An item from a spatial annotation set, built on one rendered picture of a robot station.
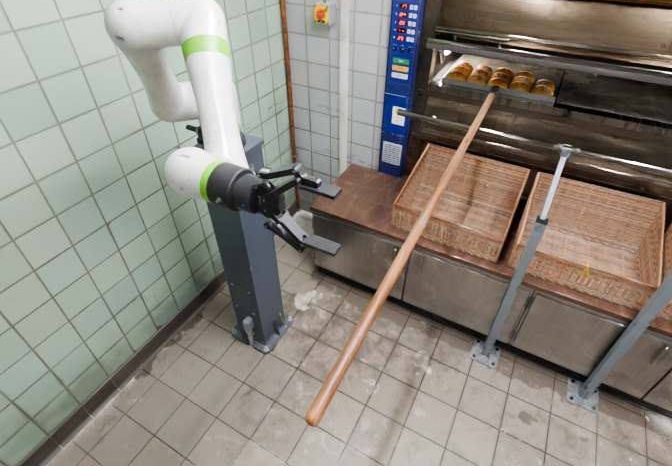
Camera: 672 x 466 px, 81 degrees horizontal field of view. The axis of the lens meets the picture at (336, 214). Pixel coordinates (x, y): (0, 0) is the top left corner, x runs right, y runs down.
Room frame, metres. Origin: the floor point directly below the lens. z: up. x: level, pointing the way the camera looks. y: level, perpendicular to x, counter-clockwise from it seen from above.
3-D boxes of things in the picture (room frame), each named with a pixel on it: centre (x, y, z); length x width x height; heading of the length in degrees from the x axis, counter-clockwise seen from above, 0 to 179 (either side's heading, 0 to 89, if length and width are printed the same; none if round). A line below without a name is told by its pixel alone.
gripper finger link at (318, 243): (0.57, 0.03, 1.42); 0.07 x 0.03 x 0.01; 62
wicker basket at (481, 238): (1.66, -0.65, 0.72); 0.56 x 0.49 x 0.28; 60
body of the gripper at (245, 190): (0.63, 0.14, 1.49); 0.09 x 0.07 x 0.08; 62
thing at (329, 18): (2.30, 0.06, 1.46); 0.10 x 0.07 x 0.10; 61
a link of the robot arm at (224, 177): (0.67, 0.21, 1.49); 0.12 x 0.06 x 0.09; 152
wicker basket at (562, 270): (1.37, -1.16, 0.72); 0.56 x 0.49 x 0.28; 62
